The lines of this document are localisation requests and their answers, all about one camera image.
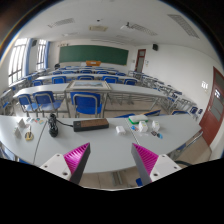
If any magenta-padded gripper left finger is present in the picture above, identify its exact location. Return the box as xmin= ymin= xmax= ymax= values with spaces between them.
xmin=39 ymin=142 xmax=92 ymax=185

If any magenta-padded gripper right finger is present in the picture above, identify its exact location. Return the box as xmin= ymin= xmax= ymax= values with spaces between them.
xmin=130 ymin=142 xmax=183 ymax=185

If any small white box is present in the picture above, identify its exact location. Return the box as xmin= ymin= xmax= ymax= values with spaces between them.
xmin=151 ymin=120 xmax=161 ymax=133
xmin=137 ymin=120 xmax=149 ymax=134

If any green and white pack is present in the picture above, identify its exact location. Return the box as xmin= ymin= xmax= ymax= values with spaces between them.
xmin=128 ymin=113 xmax=150 ymax=125

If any black power strip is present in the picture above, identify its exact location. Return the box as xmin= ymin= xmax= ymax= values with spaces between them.
xmin=72 ymin=117 xmax=110 ymax=133

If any red-brown door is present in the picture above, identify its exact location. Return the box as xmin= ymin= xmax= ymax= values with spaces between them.
xmin=199 ymin=66 xmax=224 ymax=147

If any long grey desk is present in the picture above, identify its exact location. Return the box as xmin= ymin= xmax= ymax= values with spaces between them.
xmin=108 ymin=83 xmax=171 ymax=113
xmin=12 ymin=83 xmax=71 ymax=118

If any group of blue chairs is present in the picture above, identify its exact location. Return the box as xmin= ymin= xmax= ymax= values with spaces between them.
xmin=0 ymin=68 xmax=204 ymax=121

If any framed picture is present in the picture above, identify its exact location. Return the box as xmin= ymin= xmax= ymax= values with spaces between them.
xmin=64 ymin=79 xmax=112 ymax=93

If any brown door with window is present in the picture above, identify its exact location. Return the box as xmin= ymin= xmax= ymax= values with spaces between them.
xmin=134 ymin=48 xmax=147 ymax=74

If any orange podium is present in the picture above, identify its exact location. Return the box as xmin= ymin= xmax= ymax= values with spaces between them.
xmin=85 ymin=60 xmax=102 ymax=67

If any blue curtain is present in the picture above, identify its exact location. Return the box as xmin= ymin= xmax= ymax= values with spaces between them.
xmin=24 ymin=38 xmax=34 ymax=78
xmin=44 ymin=40 xmax=51 ymax=69

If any narrow window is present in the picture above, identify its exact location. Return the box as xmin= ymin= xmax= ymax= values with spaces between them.
xmin=35 ymin=39 xmax=48 ymax=72

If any large window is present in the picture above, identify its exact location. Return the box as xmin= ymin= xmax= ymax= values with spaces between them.
xmin=8 ymin=37 xmax=28 ymax=86

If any green chalkboard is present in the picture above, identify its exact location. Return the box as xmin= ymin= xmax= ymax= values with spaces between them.
xmin=58 ymin=44 xmax=130 ymax=66

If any group of ceiling lights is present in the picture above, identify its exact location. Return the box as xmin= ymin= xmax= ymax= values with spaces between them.
xmin=46 ymin=13 xmax=201 ymax=39

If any ceiling air vent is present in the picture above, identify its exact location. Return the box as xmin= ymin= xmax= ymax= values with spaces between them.
xmin=88 ymin=25 xmax=109 ymax=33

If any ceiling projector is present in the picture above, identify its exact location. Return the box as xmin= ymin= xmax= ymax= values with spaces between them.
xmin=119 ymin=22 xmax=134 ymax=32

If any black coiled cable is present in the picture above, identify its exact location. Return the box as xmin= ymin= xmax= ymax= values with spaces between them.
xmin=47 ymin=113 xmax=74 ymax=138

